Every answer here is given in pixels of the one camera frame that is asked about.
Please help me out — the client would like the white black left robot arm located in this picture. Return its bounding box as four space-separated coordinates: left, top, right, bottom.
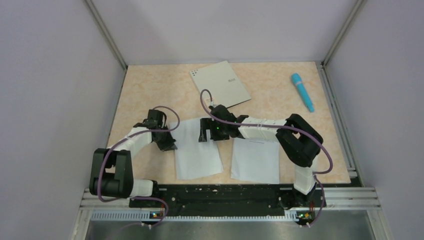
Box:
88 106 177 202

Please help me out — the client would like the aluminium front rail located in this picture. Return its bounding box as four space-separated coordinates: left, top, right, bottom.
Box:
79 187 381 210

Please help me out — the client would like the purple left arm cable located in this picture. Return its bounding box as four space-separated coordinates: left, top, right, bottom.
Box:
98 105 181 229

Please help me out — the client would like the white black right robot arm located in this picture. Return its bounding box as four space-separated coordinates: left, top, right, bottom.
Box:
198 105 324 208

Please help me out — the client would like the blue marker pen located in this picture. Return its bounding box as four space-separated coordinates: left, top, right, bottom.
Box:
290 73 315 113

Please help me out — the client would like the right aluminium corner post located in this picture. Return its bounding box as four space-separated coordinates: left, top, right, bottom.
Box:
321 0 368 69

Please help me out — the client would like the white slotted cable duct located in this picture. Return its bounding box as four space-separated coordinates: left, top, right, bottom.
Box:
90 210 299 222

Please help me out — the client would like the white A4 file folder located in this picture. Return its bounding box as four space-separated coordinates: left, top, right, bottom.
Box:
189 60 252 108

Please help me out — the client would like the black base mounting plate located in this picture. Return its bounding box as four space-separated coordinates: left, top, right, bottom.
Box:
129 184 327 217

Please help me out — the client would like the aluminium corner post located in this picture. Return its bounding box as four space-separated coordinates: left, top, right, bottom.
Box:
82 0 128 72
321 0 368 69

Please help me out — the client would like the left aluminium corner post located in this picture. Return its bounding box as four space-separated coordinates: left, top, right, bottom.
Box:
82 0 128 72

